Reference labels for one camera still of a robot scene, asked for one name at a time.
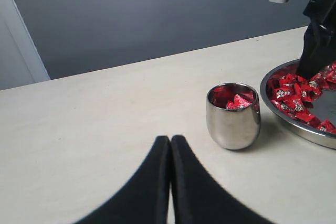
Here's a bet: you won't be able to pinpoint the pile of red wrapped candies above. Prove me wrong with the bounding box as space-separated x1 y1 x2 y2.
266 62 335 134

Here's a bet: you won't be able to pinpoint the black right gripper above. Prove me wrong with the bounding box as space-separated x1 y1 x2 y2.
296 0 335 80

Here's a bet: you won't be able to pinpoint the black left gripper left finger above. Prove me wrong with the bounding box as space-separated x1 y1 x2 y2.
77 136 170 223

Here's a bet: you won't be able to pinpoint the red candies inside cup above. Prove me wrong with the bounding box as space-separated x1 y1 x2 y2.
210 86 255 110

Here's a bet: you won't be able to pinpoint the stainless steel cup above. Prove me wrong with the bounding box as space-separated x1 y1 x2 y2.
206 82 261 150

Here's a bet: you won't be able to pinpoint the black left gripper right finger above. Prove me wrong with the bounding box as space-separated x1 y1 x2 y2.
171 135 271 223

